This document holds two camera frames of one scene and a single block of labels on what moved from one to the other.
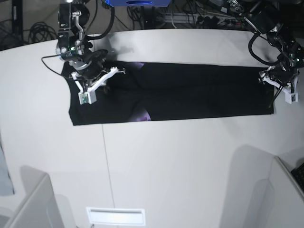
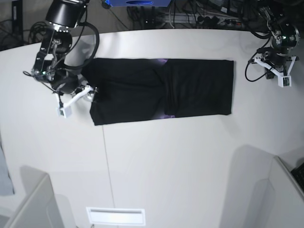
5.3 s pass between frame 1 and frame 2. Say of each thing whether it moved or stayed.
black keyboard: stayed
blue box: stayed
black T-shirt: moved
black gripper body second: moved
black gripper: moved
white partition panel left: stayed
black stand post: stayed
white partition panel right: stayed
